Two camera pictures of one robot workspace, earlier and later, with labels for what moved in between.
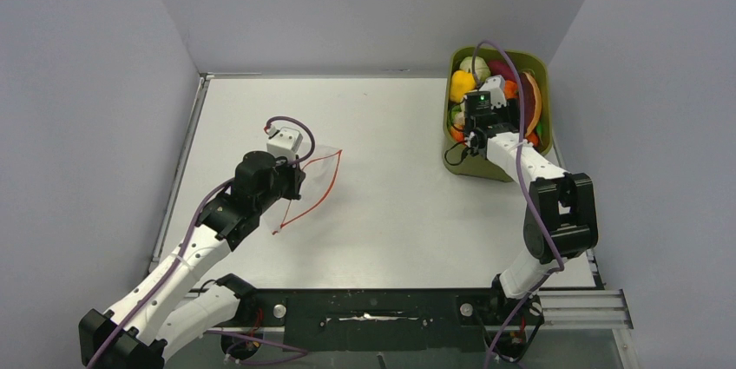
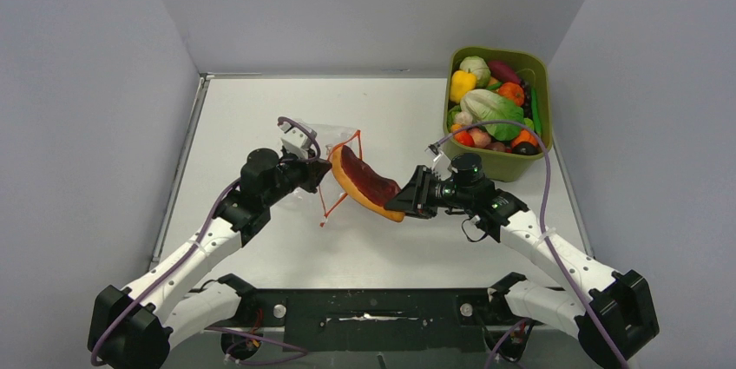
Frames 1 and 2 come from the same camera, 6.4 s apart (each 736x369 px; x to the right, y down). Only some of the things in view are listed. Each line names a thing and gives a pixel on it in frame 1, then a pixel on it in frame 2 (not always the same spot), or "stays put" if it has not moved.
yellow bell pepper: [461, 82] stays put
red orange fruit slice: [530, 102] to [370, 188]
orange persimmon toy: [510, 89] stays put
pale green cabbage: [483, 71] stays put
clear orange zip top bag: [319, 164] to [331, 192]
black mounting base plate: [376, 319] stays put
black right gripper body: [508, 114] to [453, 197]
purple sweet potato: [501, 67] stays put
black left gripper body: [286, 180] stays put
